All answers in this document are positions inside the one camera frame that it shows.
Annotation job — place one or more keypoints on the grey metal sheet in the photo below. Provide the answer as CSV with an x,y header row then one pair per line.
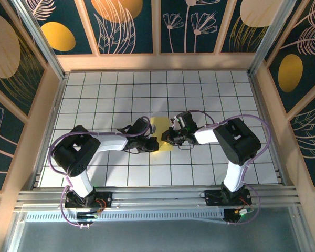
x,y
157,239

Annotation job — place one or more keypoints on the aluminium corner post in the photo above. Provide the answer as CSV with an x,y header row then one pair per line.
x,y
43,44
271,39

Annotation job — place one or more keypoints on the aluminium rail beam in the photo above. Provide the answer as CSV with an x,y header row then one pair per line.
x,y
160,195

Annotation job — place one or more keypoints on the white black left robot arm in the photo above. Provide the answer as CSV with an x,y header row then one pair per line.
x,y
110,143

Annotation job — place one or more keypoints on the small circuit board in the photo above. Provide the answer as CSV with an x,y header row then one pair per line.
x,y
242,212

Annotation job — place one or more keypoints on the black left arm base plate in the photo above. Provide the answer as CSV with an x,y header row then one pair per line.
x,y
105,198

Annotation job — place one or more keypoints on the yellow paper sheet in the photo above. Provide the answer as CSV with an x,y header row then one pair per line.
x,y
160,122

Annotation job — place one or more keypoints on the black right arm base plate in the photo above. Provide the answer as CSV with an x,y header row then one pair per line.
x,y
212,198

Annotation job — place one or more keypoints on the aluminium side rail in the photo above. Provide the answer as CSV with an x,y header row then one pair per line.
x,y
58,99
261,105

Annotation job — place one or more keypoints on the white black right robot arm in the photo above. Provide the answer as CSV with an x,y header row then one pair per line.
x,y
236,173

